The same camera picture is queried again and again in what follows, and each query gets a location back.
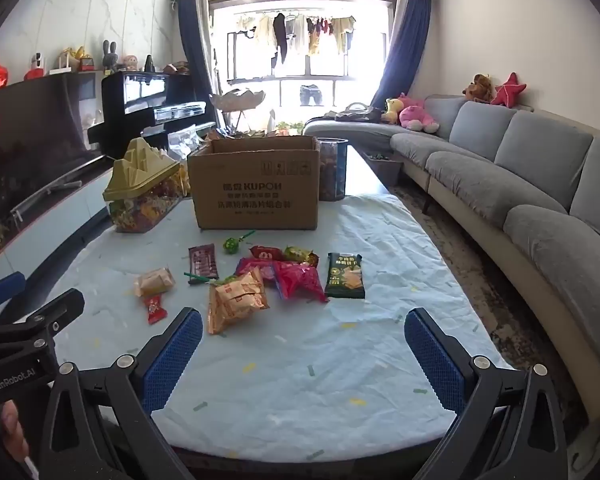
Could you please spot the gold ornament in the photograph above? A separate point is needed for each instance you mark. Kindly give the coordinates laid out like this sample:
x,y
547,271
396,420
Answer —
x,y
75,57

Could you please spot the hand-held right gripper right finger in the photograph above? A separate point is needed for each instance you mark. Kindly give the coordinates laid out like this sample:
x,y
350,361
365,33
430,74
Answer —
x,y
436,360

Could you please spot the pink plush toy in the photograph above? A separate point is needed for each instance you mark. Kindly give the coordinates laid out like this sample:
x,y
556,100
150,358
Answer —
x,y
417,115

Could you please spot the person's left hand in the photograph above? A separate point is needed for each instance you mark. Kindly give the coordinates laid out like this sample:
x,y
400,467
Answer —
x,y
12,427

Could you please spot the yellow plush toy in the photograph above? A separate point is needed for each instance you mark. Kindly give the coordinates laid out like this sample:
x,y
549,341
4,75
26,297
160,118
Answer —
x,y
391,110

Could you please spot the black piano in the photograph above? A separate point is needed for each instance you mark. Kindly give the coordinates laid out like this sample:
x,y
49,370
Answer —
x,y
130,95

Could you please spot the white home camera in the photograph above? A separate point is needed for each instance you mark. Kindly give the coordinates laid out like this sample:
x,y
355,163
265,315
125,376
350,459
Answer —
x,y
39,61

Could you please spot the red star pillow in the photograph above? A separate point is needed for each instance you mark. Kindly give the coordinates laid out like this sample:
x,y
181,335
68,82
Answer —
x,y
508,91

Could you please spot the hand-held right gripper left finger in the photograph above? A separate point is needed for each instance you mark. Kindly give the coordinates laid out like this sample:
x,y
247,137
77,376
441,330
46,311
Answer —
x,y
172,360

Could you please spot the brown plush toy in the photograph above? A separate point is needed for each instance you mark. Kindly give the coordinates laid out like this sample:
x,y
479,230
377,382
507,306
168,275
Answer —
x,y
478,89

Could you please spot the candy jar with yellow lid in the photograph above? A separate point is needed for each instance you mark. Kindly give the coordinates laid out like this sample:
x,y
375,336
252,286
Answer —
x,y
140,200

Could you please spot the dark green biscuit packet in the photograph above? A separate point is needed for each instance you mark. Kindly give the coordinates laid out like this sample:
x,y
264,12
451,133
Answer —
x,y
345,277

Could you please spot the orange snack packet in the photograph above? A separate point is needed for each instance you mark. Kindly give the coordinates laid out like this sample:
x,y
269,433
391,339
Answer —
x,y
235,302

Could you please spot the brown chocolate packet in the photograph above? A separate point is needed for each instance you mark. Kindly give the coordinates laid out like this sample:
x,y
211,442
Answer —
x,y
203,260

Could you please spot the grey storage bin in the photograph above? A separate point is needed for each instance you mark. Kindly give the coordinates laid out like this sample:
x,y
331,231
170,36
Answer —
x,y
386,167

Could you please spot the lollipop with green stick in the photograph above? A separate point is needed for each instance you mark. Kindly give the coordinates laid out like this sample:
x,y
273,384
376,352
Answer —
x,y
200,278

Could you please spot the dark transparent snack jar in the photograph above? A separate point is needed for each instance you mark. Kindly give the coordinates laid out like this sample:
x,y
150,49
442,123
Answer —
x,y
332,175

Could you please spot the blue curtain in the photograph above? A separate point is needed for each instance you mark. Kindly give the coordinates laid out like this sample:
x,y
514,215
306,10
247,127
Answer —
x,y
195,60
405,50

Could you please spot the beige snack packet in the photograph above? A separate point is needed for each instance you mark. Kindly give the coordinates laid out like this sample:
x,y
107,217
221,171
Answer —
x,y
154,282

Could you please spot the brown cardboard box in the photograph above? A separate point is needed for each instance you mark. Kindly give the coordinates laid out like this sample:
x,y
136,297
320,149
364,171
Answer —
x,y
255,195

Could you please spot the green yellow wrapped candy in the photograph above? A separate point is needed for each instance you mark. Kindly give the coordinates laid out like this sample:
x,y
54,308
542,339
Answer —
x,y
296,253

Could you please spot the pink pig figure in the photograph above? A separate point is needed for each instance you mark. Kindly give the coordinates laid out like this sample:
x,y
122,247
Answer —
x,y
130,62

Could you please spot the clear plastic bag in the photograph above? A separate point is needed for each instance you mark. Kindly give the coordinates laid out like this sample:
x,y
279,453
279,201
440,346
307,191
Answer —
x,y
185,142

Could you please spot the patterned rug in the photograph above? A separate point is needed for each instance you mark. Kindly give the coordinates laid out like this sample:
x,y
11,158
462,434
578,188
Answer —
x,y
460,250

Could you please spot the dark metronome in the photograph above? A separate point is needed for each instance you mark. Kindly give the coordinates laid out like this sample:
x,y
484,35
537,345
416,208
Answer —
x,y
149,64

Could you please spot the grey curved sofa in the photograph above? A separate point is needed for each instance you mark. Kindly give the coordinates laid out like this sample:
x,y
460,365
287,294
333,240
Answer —
x,y
530,185

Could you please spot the gold red candy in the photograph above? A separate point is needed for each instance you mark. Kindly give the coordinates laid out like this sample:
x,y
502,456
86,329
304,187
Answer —
x,y
313,260

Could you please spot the small red wrapped candy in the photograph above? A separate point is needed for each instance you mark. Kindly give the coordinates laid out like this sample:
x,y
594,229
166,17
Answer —
x,y
155,310

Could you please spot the row of hanging clothes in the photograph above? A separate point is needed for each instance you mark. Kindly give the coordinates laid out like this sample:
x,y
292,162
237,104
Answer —
x,y
280,35

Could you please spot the red snack packet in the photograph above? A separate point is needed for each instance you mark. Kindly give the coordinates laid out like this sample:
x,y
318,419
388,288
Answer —
x,y
265,252

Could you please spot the hanging denim shorts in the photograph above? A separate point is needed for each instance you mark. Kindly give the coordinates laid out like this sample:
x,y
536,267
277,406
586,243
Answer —
x,y
311,94

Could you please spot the black television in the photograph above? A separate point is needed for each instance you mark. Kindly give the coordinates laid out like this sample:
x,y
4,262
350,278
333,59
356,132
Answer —
x,y
30,135

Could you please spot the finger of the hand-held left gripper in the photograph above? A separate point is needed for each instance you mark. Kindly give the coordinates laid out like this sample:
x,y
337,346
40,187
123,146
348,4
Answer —
x,y
2,290
55,312

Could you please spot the dark rabbit figure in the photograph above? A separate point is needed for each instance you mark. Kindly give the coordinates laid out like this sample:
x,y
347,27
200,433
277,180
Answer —
x,y
110,57

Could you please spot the grey handbag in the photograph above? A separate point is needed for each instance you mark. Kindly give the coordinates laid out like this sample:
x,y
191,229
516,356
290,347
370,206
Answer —
x,y
357,111

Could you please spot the pink snack packet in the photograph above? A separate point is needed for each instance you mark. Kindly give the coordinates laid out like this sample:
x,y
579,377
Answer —
x,y
252,266
300,280

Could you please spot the dark coffee table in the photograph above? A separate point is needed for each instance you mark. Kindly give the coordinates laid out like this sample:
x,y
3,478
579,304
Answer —
x,y
365,175

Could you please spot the potted plants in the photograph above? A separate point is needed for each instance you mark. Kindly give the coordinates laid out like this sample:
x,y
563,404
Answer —
x,y
285,128

